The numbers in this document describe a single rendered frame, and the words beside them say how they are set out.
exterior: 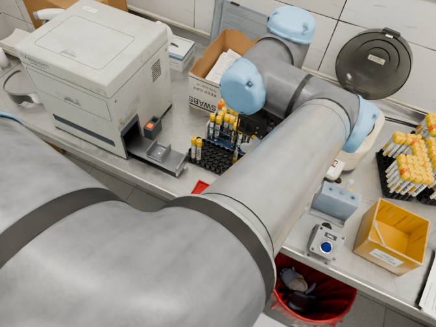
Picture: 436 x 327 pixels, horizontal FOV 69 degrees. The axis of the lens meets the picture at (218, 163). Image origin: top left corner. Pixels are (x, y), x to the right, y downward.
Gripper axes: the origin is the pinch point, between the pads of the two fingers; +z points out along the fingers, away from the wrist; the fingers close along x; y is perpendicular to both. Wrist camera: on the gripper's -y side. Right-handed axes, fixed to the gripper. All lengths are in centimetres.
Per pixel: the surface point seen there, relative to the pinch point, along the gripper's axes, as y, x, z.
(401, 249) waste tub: -42.9, -3.3, 18.3
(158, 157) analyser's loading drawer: 28.4, 5.0, 15.1
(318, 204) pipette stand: -18.4, -3.3, 15.0
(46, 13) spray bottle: 77, -12, -5
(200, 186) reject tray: 14.1, 5.5, 18.9
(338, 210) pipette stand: -23.6, -3.6, 14.1
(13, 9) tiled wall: 159, -53, 40
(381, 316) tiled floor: -79, -19, 107
